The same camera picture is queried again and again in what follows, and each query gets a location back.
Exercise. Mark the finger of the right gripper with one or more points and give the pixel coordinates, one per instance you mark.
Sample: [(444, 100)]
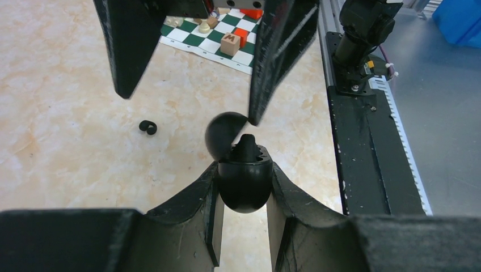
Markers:
[(286, 30), (131, 30)]

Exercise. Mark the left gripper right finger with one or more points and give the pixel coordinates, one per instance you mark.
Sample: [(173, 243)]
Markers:
[(306, 235)]

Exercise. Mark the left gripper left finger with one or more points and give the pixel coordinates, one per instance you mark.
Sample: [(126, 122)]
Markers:
[(182, 234)]

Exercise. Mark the black earbud charging case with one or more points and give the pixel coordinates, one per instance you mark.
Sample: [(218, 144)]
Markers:
[(244, 187)]

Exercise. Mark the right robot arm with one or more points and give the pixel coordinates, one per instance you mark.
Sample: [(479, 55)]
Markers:
[(366, 24)]

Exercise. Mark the red block lower right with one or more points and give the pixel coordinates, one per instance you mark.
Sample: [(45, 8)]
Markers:
[(252, 13)]

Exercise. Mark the small orange red block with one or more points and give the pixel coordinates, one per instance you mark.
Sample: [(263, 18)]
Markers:
[(243, 34)]

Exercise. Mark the green white chessboard mat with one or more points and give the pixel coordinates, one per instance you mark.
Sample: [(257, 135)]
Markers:
[(184, 34)]

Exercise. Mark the wooden letter cube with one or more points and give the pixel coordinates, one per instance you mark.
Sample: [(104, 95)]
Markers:
[(230, 44)]

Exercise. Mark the white chess pawn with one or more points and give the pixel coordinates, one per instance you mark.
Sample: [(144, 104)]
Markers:
[(204, 27)]

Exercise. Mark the brown wooden block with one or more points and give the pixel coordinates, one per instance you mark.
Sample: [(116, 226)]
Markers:
[(212, 21)]

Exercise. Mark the blue plastic bin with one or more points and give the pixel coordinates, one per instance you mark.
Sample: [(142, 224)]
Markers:
[(459, 21)]

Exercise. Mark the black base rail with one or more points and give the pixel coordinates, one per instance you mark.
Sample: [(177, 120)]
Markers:
[(376, 172)]

